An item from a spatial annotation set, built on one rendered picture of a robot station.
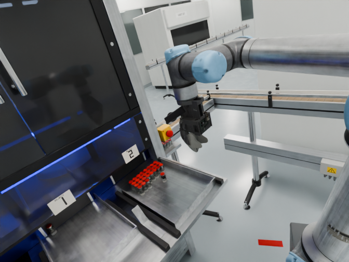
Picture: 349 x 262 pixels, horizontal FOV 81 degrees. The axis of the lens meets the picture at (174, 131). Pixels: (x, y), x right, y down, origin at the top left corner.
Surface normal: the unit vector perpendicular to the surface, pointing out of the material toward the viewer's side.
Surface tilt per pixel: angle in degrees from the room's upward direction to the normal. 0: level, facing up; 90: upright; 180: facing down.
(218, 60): 90
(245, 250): 0
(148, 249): 0
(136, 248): 0
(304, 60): 88
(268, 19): 90
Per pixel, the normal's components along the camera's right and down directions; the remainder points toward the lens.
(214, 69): 0.53, 0.26
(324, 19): -0.65, 0.48
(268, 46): -0.73, -0.29
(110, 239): -0.24, -0.86
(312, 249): -0.80, -0.48
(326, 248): -0.89, 0.36
